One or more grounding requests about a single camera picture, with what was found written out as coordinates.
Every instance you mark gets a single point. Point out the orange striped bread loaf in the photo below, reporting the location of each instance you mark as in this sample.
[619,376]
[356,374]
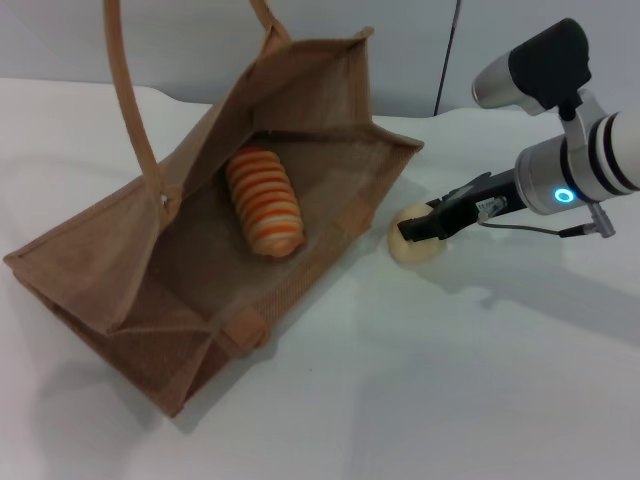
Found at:
[265,200]

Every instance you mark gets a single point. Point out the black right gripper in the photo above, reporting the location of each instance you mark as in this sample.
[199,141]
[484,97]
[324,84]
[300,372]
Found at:
[480,202]

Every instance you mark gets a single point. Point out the brown jute handbag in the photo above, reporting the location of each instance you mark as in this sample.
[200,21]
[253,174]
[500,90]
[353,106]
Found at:
[150,280]

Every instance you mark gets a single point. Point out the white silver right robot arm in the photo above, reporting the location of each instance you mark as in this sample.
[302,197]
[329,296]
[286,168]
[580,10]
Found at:
[575,150]

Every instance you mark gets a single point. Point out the round pale egg yolk pastry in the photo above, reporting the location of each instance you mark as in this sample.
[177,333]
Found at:
[415,250]

